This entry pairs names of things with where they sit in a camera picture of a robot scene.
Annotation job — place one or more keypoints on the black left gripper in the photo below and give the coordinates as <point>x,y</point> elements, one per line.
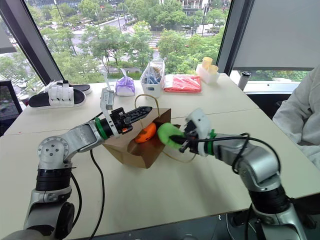
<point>121,120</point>

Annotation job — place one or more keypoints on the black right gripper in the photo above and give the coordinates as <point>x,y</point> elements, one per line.
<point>193,140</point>

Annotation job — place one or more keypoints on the green plush toy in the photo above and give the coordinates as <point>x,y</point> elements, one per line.
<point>165,132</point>

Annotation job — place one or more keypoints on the brown paper bag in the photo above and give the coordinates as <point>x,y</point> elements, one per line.
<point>140,156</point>

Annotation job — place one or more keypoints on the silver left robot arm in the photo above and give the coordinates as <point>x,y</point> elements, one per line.
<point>80,136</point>

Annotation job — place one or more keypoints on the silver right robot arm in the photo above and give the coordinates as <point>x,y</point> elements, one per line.
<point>260,160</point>

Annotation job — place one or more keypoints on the orange plush toy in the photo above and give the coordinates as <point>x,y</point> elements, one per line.
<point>147,133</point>

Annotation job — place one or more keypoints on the purple tied plastic bag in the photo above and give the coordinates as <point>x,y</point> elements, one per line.
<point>125,86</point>

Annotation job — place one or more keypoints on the red plastic bag pack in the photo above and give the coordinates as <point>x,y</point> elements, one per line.
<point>183,83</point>

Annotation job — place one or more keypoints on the white storage basket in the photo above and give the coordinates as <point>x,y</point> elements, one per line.
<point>152,86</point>

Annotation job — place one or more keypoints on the small white plastic box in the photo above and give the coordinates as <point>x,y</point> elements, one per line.
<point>207,75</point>

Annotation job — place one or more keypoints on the pale yellow cup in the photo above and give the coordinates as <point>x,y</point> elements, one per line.
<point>207,62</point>
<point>214,69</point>

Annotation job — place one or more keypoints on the grey tumbler with black lid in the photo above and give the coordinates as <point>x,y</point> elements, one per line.
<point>244,80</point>

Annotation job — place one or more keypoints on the dark red cup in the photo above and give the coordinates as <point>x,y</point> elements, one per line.
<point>24,100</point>

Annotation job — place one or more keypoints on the dark slanted window pillar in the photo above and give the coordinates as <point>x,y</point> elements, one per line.
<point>30,37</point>
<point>230,37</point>

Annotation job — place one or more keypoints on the person in white clothes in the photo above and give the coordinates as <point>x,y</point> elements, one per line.
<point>300,112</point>

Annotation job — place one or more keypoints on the black mesh office chair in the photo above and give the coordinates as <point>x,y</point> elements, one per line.
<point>8,105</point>

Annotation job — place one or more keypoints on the grey window roller blind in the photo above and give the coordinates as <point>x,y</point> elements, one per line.
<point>280,32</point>

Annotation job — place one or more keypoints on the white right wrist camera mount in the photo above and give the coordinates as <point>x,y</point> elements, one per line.
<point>203,125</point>

